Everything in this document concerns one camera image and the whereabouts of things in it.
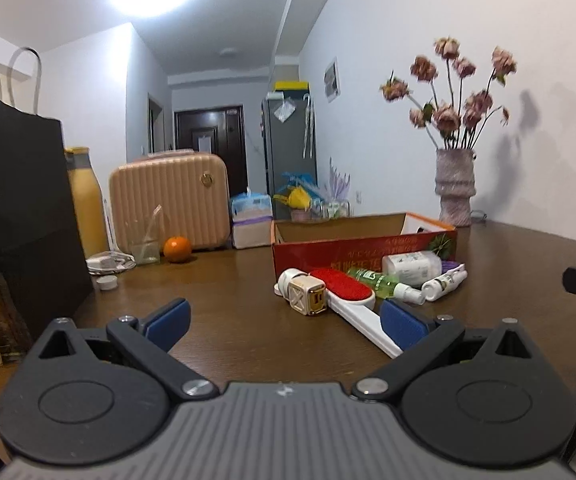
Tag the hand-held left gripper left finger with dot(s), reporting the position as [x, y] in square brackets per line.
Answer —
[170, 322]

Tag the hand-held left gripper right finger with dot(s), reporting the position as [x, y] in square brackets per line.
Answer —
[402, 325]

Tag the green spray bottle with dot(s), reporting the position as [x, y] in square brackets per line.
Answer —
[380, 282]

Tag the small white bottle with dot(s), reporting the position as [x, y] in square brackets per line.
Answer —
[440, 285]

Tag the white jar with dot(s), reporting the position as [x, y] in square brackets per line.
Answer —
[412, 265]

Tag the small purple packet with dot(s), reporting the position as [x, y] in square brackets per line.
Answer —
[450, 265]

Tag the red cardboard box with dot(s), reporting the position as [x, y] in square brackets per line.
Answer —
[328, 255]

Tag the white tape roll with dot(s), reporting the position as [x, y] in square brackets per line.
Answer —
[288, 280]

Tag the orange fruit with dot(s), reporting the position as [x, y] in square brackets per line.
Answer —
[177, 249]

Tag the red white lint brush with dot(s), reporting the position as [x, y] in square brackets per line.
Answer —
[340, 285]

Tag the small white cap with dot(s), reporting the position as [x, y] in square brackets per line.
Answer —
[107, 283]

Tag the clear glass cup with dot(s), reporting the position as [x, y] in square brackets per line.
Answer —
[144, 252]

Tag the purple white tissue pack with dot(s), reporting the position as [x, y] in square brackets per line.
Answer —
[252, 235]

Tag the pink ribbed suitcase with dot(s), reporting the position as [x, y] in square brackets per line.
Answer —
[168, 200]

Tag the blue white tissue pack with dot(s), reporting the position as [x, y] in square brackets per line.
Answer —
[252, 206]

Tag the yellow bottle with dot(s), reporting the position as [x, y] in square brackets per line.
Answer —
[88, 205]

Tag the pink ribbed vase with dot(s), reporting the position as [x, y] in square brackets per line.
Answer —
[455, 185]

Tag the purple lavender bunch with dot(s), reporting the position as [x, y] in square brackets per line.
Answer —
[339, 182]

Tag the yellow blue toy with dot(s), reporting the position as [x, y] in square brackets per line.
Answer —
[298, 196]

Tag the black paper bag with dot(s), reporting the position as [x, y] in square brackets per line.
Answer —
[18, 210]

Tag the dark brown door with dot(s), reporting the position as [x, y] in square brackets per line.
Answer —
[223, 135]

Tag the grey refrigerator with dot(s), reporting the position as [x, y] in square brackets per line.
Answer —
[288, 160]

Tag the dried pink flowers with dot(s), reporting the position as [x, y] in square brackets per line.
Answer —
[447, 115]

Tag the yellow box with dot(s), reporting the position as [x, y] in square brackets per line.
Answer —
[290, 86]

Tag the wall poster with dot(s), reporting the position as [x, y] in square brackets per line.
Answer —
[332, 80]

